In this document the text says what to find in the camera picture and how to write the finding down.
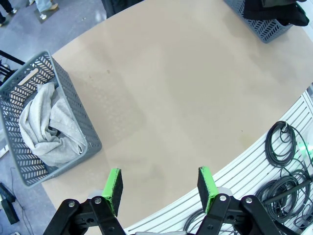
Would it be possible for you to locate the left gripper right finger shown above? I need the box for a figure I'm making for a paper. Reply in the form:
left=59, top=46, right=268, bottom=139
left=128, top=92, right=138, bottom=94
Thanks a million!
left=195, top=166, right=281, bottom=235

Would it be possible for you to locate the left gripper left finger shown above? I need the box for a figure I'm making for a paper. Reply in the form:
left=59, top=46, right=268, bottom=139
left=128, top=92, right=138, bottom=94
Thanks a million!
left=44, top=167, right=127, bottom=235

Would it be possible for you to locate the grey garment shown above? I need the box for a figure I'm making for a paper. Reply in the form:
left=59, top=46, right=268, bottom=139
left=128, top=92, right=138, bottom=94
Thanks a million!
left=19, top=82, right=87, bottom=168

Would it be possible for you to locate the black garment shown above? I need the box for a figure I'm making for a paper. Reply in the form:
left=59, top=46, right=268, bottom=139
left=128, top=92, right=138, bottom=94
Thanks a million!
left=244, top=0, right=264, bottom=19

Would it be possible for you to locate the dark brown garment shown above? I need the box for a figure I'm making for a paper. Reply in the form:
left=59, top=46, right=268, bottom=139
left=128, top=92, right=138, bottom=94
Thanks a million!
left=261, top=0, right=309, bottom=27

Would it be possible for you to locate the grey plastic basket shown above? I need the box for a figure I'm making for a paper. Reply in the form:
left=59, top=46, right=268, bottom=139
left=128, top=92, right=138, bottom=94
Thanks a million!
left=0, top=50, right=103, bottom=189
left=224, top=0, right=294, bottom=44

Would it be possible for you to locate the black cable loop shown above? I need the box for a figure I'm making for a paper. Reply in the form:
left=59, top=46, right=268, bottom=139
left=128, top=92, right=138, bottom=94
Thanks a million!
left=265, top=120, right=298, bottom=168

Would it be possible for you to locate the black cable bundle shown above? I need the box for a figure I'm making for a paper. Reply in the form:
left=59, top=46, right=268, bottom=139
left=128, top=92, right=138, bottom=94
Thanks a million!
left=255, top=168, right=313, bottom=227

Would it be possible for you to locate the black camera tripod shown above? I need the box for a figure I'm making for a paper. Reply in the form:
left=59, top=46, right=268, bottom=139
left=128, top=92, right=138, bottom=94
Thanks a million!
left=0, top=50, right=26, bottom=82

